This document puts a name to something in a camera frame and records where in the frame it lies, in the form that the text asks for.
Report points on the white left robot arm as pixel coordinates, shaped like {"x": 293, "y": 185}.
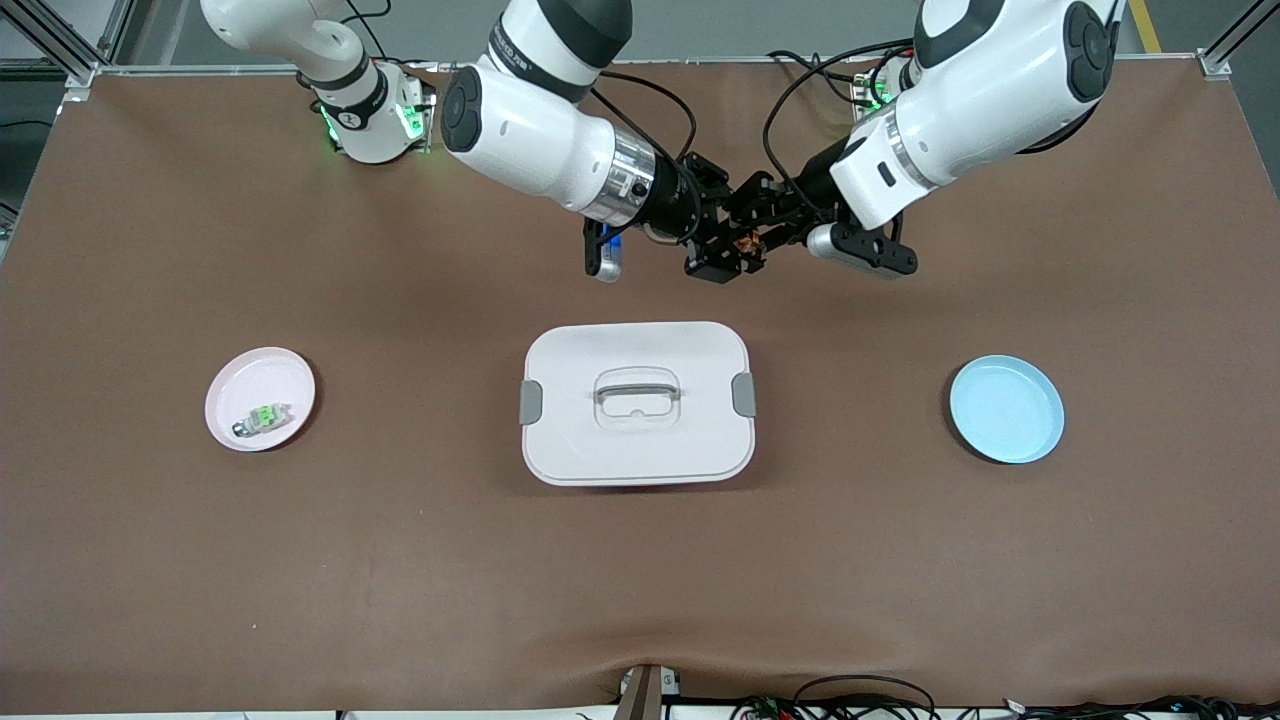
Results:
{"x": 1000, "y": 80}

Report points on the brown table mat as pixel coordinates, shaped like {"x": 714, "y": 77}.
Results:
{"x": 640, "y": 580}

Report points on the white lidded box grey latches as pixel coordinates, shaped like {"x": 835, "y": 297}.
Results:
{"x": 640, "y": 450}

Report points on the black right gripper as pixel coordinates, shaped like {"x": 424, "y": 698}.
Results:
{"x": 682, "y": 203}

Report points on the pink round plate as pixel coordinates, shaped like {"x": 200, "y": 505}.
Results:
{"x": 280, "y": 375}

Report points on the orange black switch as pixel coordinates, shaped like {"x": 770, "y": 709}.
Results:
{"x": 750, "y": 247}

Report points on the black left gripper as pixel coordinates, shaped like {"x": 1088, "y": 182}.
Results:
{"x": 812, "y": 181}

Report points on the metal table edge bracket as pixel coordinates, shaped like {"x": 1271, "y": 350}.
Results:
{"x": 645, "y": 695}

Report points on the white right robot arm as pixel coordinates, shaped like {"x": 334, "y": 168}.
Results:
{"x": 540, "y": 130}

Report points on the green clear switch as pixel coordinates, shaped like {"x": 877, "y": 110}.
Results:
{"x": 264, "y": 417}

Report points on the aluminium corner post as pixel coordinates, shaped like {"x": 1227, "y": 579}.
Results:
{"x": 1215, "y": 62}

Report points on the light blue round plate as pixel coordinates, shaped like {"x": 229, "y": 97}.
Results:
{"x": 1005, "y": 410}

